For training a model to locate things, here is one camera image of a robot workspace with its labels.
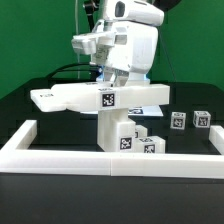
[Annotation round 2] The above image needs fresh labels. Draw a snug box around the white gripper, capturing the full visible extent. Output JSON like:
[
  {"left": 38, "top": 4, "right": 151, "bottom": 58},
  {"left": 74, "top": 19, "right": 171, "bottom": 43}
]
[{"left": 91, "top": 21, "right": 158, "bottom": 75}]

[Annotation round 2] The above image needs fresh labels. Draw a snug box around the white chair seat part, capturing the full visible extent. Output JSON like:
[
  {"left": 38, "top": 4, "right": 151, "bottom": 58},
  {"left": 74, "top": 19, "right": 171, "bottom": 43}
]
[{"left": 97, "top": 109, "right": 136, "bottom": 152}]

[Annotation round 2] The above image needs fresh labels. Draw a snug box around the white chair back part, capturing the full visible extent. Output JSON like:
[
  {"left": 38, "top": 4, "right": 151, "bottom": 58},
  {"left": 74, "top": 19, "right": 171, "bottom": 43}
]
[{"left": 30, "top": 83, "right": 170, "bottom": 112}]

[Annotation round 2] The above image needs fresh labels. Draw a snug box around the small tagged white cube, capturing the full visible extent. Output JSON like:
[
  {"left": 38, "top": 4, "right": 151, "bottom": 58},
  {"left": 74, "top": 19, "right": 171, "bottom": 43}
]
[
  {"left": 193, "top": 111, "right": 211, "bottom": 128},
  {"left": 170, "top": 112, "right": 186, "bottom": 130}
]

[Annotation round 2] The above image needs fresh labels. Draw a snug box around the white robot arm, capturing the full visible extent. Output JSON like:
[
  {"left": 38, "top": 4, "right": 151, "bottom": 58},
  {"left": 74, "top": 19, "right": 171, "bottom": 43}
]
[{"left": 91, "top": 0, "right": 181, "bottom": 86}]

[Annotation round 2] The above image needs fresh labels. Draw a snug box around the white sheet with tags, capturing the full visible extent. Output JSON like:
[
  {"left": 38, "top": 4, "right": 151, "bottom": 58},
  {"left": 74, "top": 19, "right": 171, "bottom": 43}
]
[{"left": 80, "top": 105, "right": 163, "bottom": 117}]

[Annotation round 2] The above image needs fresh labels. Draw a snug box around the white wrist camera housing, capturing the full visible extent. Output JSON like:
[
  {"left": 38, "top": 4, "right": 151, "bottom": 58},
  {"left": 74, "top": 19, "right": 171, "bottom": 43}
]
[{"left": 102, "top": 0, "right": 164, "bottom": 26}]

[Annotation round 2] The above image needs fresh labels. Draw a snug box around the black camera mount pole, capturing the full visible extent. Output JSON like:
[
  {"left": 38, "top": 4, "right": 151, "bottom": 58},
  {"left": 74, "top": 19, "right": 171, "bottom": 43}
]
[{"left": 83, "top": 0, "right": 100, "bottom": 30}]

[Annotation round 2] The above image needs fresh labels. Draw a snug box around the black cable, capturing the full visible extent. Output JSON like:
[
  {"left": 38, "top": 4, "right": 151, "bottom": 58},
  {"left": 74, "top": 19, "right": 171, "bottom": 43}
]
[{"left": 45, "top": 61, "right": 101, "bottom": 80}]

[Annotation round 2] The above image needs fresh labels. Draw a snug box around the white U-shaped border frame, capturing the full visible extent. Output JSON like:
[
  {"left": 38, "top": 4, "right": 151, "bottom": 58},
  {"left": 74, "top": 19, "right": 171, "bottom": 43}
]
[{"left": 0, "top": 120, "right": 224, "bottom": 179}]

